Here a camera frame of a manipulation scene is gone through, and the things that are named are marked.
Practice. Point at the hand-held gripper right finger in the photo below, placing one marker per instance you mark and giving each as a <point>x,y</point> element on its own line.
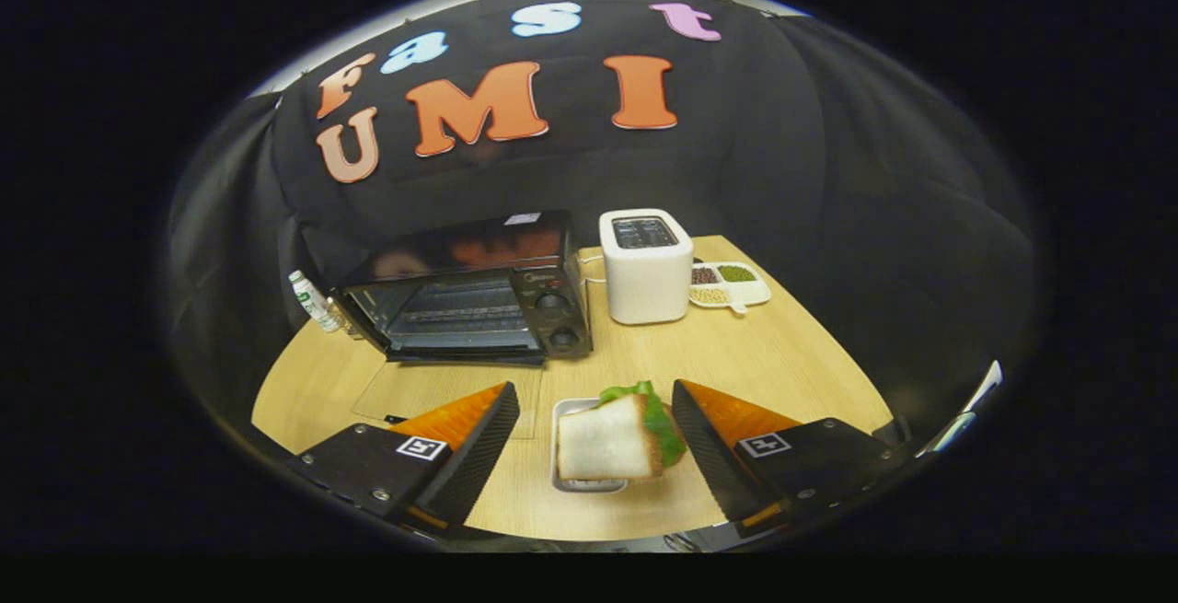
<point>709,451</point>

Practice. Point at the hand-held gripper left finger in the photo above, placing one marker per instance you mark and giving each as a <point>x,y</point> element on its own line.
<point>479,451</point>

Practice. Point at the lettuce sandwich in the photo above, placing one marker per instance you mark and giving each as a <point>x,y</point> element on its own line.
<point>603,442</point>

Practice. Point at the black toaster oven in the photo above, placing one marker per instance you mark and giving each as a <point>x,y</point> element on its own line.
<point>479,246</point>

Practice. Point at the white pop-up toaster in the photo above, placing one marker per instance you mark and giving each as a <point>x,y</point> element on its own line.
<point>644,285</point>

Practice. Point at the white rectangular tray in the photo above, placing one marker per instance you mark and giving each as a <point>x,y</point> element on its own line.
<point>563,411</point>

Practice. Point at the divided white bean dish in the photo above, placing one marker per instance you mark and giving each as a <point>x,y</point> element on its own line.
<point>736,295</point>

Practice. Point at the white bottle green label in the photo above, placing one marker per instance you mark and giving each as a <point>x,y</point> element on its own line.
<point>315,302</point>

